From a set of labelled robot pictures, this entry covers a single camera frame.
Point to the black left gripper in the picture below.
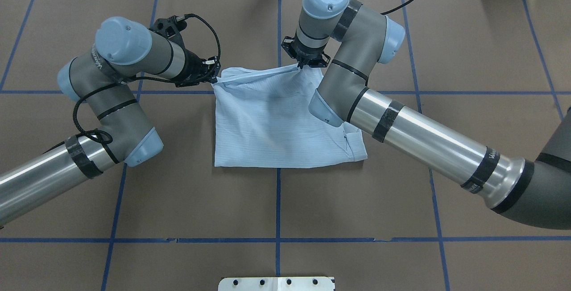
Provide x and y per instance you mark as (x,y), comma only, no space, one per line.
(192,64)

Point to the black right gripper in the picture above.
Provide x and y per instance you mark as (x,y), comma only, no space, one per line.
(308,55)

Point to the light blue button shirt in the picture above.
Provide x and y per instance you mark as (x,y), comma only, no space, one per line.
(263,119)

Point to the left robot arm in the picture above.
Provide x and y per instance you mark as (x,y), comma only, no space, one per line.
(112,128)

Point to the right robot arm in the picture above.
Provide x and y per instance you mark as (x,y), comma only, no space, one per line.
(348,39)

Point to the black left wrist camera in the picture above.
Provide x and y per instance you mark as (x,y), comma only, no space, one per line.
(170,28)

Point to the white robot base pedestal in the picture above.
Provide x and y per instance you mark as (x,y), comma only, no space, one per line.
(289,283)

